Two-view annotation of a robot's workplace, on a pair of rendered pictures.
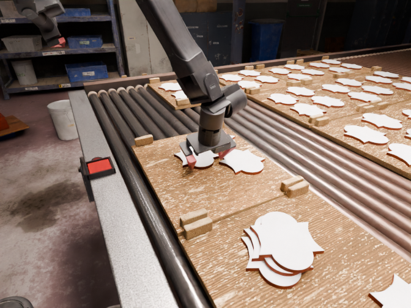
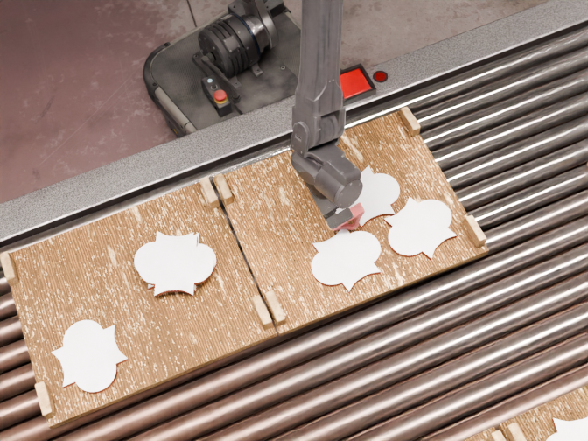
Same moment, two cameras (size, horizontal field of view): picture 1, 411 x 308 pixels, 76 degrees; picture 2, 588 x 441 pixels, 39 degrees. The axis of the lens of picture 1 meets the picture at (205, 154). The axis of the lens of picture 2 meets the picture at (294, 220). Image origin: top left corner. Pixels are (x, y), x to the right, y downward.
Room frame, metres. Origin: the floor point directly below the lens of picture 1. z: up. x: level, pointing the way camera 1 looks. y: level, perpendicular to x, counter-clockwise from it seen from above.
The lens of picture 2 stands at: (0.66, -0.78, 2.27)
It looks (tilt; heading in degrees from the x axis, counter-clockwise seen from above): 60 degrees down; 99
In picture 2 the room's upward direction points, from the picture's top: 5 degrees counter-clockwise
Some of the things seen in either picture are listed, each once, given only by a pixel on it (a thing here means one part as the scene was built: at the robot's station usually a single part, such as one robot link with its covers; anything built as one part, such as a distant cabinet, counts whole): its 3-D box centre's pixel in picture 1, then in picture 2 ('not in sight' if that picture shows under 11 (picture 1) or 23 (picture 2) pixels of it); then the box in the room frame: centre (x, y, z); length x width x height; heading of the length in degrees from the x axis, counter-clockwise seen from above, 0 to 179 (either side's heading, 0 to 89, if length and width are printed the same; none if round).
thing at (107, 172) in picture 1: (99, 167); (352, 84); (0.64, 0.31, 0.92); 0.08 x 0.08 x 0.02; 28
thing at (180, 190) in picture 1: (208, 165); (346, 214); (0.64, -0.01, 0.93); 0.41 x 0.35 x 0.02; 27
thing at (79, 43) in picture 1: (85, 41); not in sight; (4.69, 1.97, 0.72); 0.50 x 0.38 x 0.16; 104
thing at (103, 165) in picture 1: (99, 168); (352, 85); (0.64, 0.31, 0.92); 0.06 x 0.06 x 0.01; 28
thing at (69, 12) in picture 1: (71, 13); not in sight; (4.60, 2.05, 1.14); 0.50 x 0.38 x 0.11; 120
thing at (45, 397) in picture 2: not in sight; (45, 400); (0.16, -0.40, 0.95); 0.06 x 0.02 x 0.03; 117
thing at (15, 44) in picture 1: (24, 43); not in sight; (4.34, 2.78, 0.74); 0.44 x 0.36 x 0.20; 97
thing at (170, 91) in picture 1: (191, 87); not in sight; (1.36, 0.07, 0.94); 0.41 x 0.35 x 0.04; 28
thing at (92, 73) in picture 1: (86, 71); not in sight; (4.65, 2.05, 0.25); 0.62 x 0.42 x 0.22; 119
